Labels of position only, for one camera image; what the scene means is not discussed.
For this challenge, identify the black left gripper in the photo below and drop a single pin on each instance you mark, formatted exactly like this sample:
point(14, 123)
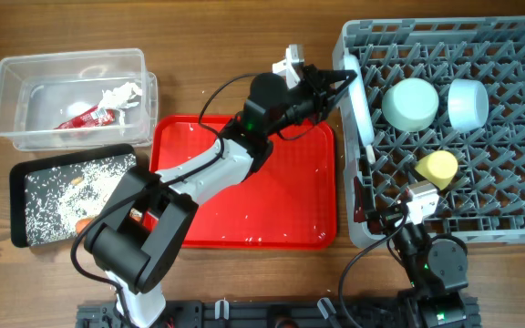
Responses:
point(317, 79)

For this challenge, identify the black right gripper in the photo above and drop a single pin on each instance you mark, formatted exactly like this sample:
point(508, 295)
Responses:
point(382, 215)

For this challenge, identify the light blue plate with rice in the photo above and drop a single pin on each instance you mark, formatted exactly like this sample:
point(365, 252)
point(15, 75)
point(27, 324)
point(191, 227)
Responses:
point(359, 104)

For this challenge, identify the mint green bowl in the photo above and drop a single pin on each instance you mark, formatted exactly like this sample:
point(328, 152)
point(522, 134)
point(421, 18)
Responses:
point(410, 105)

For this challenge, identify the yellow plastic cup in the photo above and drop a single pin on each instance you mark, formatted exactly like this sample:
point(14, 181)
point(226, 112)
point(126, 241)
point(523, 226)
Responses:
point(439, 168)

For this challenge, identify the light blue bowl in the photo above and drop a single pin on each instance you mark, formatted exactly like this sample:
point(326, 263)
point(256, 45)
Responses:
point(468, 105)

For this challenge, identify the white tissue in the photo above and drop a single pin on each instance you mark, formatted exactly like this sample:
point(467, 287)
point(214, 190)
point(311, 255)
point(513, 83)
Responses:
point(121, 98)

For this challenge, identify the red snack wrapper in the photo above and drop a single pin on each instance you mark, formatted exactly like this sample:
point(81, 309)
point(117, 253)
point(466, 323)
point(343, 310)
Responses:
point(94, 117)

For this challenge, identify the orange carrot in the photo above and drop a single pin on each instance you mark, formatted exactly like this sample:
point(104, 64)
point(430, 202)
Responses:
point(82, 224)

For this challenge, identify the white plastic spoon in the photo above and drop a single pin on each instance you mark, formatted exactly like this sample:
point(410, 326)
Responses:
point(370, 154)

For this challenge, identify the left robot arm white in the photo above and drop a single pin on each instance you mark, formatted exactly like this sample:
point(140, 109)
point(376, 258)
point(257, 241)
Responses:
point(135, 239)

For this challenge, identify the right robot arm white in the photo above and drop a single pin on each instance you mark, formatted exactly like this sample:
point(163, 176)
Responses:
point(435, 266)

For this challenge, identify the grey dishwasher rack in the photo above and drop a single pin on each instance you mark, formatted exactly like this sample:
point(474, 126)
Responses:
point(486, 199)

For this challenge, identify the red plastic tray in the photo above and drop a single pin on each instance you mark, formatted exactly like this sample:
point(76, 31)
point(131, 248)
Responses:
point(289, 204)

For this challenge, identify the clear plastic bin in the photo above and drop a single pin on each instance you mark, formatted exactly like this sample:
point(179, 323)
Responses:
point(40, 92)

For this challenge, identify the spilled rice pile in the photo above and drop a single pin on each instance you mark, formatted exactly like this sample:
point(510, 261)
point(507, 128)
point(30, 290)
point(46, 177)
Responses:
point(59, 197)

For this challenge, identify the black bin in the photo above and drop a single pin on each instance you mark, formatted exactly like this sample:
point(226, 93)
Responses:
point(19, 172)

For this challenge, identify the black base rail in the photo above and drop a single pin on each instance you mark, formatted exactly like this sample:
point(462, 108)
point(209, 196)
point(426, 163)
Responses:
point(368, 312)

